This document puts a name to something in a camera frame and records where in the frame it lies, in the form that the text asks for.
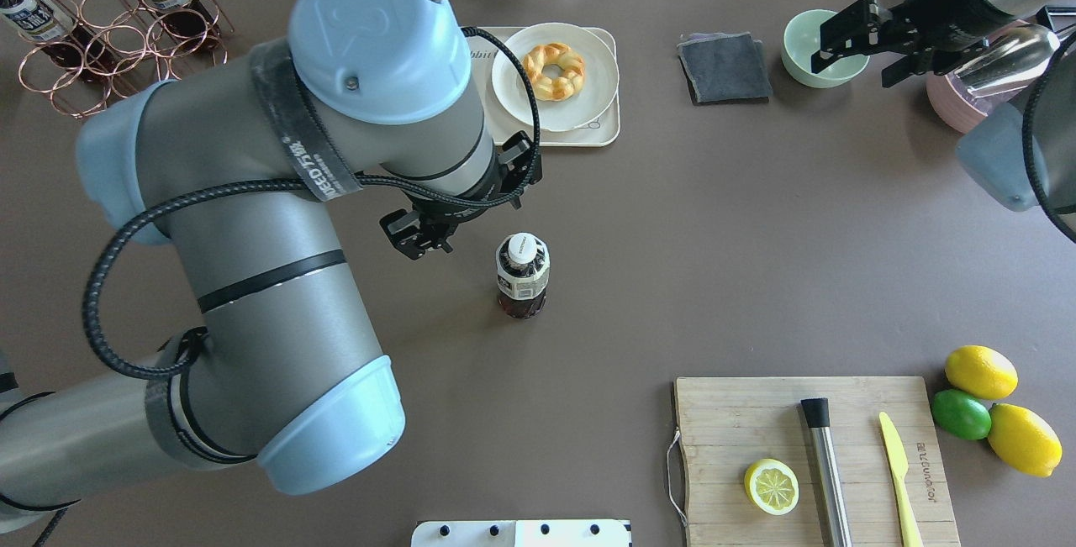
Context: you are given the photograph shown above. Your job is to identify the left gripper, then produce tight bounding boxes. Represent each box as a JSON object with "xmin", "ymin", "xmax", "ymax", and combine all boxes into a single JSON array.
[{"xmin": 380, "ymin": 193, "xmax": 484, "ymax": 260}]

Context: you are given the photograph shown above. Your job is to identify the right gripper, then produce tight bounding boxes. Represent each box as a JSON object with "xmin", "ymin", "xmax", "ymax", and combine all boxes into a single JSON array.
[{"xmin": 810, "ymin": 0, "xmax": 989, "ymax": 88}]

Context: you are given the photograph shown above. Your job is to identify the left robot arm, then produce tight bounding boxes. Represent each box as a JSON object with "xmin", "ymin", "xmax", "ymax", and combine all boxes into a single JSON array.
[{"xmin": 3, "ymin": 0, "xmax": 541, "ymax": 532}]

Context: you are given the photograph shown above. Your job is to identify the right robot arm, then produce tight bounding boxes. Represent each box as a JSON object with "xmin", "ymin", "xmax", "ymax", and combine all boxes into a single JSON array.
[{"xmin": 810, "ymin": 0, "xmax": 1075, "ymax": 239}]

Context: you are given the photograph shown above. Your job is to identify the cream serving tray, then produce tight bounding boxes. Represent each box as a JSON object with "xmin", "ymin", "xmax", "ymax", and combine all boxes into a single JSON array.
[{"xmin": 467, "ymin": 23, "xmax": 621, "ymax": 146}]

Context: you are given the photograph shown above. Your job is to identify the green bowl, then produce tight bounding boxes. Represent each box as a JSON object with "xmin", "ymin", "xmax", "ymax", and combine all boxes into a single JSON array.
[{"xmin": 782, "ymin": 9, "xmax": 872, "ymax": 89}]

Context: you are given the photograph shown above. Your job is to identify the pink ice bowl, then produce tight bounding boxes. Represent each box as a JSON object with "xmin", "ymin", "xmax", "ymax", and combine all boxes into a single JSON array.
[{"xmin": 926, "ymin": 70, "xmax": 1030, "ymax": 134}]

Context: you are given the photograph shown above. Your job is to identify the steel ice scoop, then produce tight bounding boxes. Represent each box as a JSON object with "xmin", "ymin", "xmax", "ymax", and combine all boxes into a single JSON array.
[{"xmin": 957, "ymin": 24, "xmax": 1060, "ymax": 97}]

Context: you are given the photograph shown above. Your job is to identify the grey folded cloth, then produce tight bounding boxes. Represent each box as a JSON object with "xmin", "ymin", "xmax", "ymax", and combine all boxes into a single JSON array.
[{"xmin": 677, "ymin": 33, "xmax": 773, "ymax": 104}]

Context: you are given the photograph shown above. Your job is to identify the yellow lemon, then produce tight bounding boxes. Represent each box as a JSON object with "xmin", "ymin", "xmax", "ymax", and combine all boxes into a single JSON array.
[
  {"xmin": 987, "ymin": 404, "xmax": 1063, "ymax": 477},
  {"xmin": 944, "ymin": 345, "xmax": 1019, "ymax": 401}
]

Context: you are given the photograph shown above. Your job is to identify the bamboo cutting board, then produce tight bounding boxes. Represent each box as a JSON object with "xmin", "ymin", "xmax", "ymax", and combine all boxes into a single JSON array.
[{"xmin": 675, "ymin": 377, "xmax": 961, "ymax": 546}]

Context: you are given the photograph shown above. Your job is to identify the steel cylinder muddler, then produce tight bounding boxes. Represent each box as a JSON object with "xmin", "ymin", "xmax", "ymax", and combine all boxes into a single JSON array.
[{"xmin": 799, "ymin": 397, "xmax": 853, "ymax": 546}]

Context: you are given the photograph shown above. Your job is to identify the green lime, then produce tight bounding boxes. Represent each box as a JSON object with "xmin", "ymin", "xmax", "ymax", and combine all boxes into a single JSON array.
[{"xmin": 931, "ymin": 389, "xmax": 993, "ymax": 441}]

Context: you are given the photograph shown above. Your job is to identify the half lemon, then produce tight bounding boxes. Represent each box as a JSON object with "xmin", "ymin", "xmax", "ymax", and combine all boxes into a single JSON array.
[{"xmin": 744, "ymin": 458, "xmax": 799, "ymax": 516}]

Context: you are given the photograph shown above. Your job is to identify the yellow plastic knife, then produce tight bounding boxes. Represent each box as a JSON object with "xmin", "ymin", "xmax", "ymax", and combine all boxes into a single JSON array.
[{"xmin": 878, "ymin": 412, "xmax": 925, "ymax": 546}]

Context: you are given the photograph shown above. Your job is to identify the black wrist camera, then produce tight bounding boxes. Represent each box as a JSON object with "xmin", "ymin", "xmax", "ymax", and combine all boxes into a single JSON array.
[{"xmin": 497, "ymin": 130, "xmax": 543, "ymax": 209}]

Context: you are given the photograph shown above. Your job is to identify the braided ring bread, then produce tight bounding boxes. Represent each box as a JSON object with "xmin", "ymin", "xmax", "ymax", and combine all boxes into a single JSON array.
[{"xmin": 522, "ymin": 42, "xmax": 587, "ymax": 102}]

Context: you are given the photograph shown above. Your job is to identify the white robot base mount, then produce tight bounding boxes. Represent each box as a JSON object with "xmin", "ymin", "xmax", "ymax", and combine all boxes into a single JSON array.
[{"xmin": 410, "ymin": 518, "xmax": 633, "ymax": 546}]

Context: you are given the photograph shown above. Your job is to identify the copper wire bottle rack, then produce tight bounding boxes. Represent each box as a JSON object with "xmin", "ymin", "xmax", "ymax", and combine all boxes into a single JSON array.
[{"xmin": 3, "ymin": 0, "xmax": 235, "ymax": 120}]

